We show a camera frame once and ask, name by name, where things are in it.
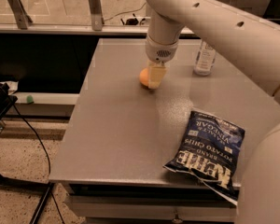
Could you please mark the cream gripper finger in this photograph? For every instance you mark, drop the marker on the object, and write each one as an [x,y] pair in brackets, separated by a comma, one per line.
[156,73]

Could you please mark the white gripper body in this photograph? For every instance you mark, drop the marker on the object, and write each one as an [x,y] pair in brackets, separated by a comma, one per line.
[160,51]

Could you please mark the orange fruit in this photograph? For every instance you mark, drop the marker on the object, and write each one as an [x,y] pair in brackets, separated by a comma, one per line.
[144,77]

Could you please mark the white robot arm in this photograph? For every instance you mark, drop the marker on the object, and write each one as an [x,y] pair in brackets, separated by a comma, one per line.
[253,46]

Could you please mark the clear plastic water bottle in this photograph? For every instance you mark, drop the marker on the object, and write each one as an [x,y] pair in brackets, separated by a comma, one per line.
[205,59]

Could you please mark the blue Kettle chips bag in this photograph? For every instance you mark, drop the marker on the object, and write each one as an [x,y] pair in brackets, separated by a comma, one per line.
[209,150]

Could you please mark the small green object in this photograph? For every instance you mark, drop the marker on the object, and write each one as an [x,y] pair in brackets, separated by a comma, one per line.
[29,99]

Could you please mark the black stand leg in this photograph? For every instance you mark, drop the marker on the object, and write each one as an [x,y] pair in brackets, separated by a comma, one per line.
[42,189]

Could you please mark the middle metal railing post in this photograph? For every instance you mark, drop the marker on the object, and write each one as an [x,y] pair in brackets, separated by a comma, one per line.
[97,20]

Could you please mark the left metal railing post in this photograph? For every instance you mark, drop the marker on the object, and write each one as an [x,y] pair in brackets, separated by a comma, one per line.
[22,19]

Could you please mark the metal rail ledge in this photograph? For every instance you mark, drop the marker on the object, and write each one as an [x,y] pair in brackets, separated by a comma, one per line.
[73,30]

